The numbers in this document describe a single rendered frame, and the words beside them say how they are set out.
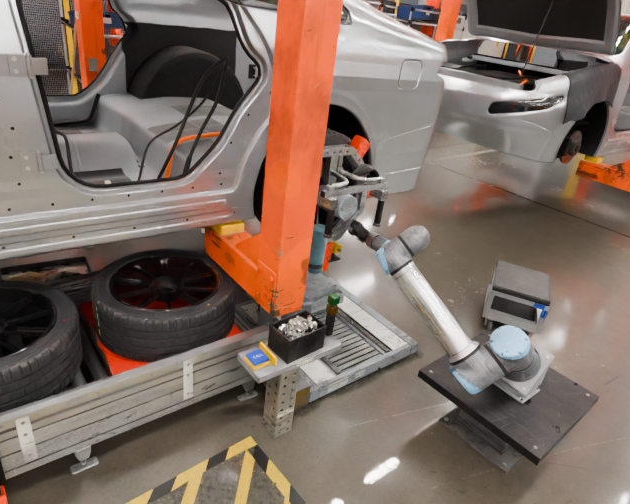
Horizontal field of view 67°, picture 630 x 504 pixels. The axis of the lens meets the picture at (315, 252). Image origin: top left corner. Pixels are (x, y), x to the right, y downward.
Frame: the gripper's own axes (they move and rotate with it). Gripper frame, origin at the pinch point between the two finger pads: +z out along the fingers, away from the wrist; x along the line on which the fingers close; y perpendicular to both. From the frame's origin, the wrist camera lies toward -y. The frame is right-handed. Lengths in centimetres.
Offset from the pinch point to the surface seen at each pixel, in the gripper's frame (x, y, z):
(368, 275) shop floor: -5, 85, 24
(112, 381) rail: -121, -86, -38
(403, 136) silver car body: 62, -5, 5
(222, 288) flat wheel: -71, -52, -13
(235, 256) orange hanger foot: -55, -58, -12
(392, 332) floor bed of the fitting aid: -31, 48, -42
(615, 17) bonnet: 306, 118, 21
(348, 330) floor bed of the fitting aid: -47, 38, -24
